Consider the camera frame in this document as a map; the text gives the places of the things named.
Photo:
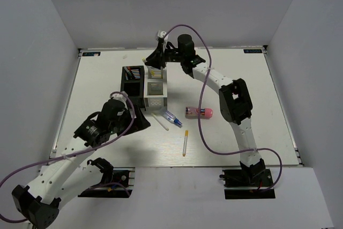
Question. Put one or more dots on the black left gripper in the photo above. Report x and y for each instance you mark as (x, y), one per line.
(141, 122)

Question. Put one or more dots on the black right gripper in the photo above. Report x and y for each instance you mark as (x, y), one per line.
(155, 59)

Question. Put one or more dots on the green gel pen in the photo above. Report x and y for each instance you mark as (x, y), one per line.
(127, 75)

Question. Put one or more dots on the pale yellow highlighter marker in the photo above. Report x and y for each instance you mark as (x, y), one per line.
(159, 121)

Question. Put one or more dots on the clear blue glue bottle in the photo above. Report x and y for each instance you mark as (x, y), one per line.
(172, 118)

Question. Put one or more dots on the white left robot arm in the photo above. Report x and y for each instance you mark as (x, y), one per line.
(41, 200)

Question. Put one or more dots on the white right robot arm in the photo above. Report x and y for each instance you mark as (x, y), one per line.
(234, 98)

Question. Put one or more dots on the black pen holder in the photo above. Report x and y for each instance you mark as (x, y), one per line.
(134, 88)

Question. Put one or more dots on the white pen holder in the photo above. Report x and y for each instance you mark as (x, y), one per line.
(155, 89)

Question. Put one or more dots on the pink crayon jar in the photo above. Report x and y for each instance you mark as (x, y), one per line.
(192, 112)

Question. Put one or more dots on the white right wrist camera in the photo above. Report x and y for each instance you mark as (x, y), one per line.
(161, 36)

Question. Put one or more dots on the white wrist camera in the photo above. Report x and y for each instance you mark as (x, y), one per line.
(118, 96)
(161, 36)

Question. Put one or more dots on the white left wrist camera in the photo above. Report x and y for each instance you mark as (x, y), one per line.
(118, 96)

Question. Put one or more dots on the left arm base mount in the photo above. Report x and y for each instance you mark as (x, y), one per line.
(120, 185)

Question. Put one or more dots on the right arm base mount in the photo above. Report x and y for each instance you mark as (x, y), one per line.
(236, 187)

